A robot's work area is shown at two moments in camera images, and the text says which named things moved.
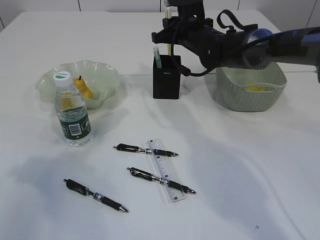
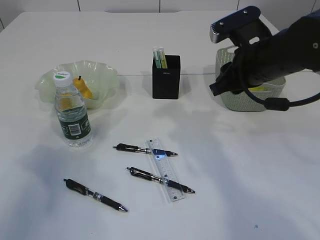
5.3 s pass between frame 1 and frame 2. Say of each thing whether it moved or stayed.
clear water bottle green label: stayed
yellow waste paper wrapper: stayed
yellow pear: stayed
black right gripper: moved
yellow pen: moved
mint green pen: stayed
